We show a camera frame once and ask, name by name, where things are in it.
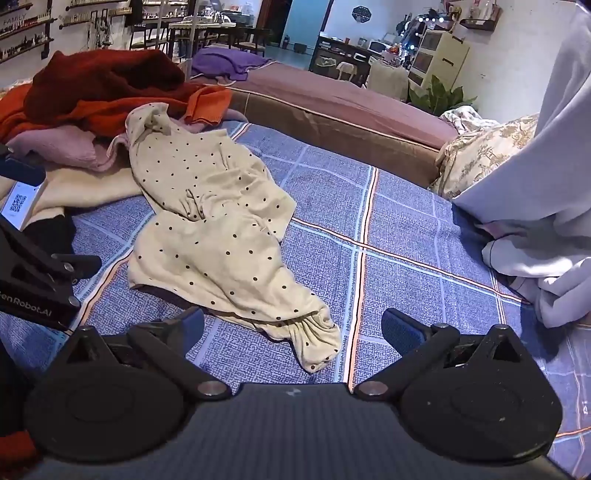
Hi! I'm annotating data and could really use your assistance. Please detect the cream drawer cabinet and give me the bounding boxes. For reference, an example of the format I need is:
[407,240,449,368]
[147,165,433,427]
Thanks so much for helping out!
[409,30,470,92]

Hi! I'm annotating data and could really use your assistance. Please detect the blue plaid bed sheet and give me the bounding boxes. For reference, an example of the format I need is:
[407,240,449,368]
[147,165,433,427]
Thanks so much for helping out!
[29,122,590,479]

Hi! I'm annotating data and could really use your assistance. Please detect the orange knit garment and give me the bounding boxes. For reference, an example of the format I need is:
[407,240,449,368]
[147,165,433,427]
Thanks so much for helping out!
[1,84,231,144]

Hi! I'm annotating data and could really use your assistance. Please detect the beige cushion chair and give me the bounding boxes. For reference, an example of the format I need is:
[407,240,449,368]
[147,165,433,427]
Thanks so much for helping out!
[366,61,409,102]

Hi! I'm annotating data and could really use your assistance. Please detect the floral beige duvet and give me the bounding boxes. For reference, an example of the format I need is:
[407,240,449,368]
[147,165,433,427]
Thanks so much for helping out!
[429,106,539,200]

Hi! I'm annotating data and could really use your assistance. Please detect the purple cloth on bed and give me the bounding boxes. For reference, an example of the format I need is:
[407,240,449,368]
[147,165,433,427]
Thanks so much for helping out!
[190,46,271,81]

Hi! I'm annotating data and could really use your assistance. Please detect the dark low sideboard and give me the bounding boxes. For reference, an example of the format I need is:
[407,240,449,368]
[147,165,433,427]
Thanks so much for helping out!
[308,34,372,87]

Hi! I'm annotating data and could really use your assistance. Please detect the light grey blanket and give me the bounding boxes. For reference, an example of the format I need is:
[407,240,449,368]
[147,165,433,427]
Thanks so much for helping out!
[453,1,590,328]

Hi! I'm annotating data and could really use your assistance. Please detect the dark red knit sweater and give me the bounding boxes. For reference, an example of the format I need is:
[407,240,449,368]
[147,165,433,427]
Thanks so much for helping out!
[25,50,197,120]

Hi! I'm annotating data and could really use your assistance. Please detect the pink knit garment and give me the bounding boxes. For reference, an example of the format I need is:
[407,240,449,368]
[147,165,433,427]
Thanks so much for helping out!
[7,103,246,176]

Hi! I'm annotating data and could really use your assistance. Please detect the wall display shelves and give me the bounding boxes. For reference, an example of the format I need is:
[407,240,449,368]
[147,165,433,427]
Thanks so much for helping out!
[1,1,131,64]

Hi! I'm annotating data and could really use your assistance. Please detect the mauve bed with brown base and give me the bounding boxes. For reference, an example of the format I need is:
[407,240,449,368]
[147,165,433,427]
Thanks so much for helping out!
[192,62,458,187]

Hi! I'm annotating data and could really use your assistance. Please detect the cream polka dot garment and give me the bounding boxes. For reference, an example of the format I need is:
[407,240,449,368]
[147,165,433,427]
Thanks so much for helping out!
[125,103,342,373]

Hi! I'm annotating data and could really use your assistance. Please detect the cream fleece garment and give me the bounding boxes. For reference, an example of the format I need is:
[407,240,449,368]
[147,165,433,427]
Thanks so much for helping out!
[25,163,141,226]

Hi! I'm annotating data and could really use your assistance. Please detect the green potted plant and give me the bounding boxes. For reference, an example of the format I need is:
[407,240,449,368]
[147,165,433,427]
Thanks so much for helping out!
[409,76,476,117]

